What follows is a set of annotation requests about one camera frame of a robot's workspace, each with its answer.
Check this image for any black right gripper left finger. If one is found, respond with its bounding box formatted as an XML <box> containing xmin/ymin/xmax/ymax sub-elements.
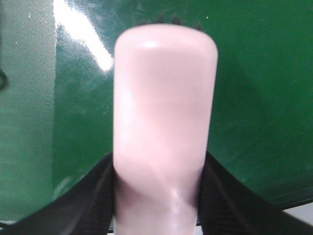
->
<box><xmin>0</xmin><ymin>153</ymin><xmax>114</xmax><ymax>235</ymax></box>

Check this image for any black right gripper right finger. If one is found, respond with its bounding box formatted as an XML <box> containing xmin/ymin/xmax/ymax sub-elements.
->
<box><xmin>198</xmin><ymin>152</ymin><xmax>313</xmax><ymax>235</ymax></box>

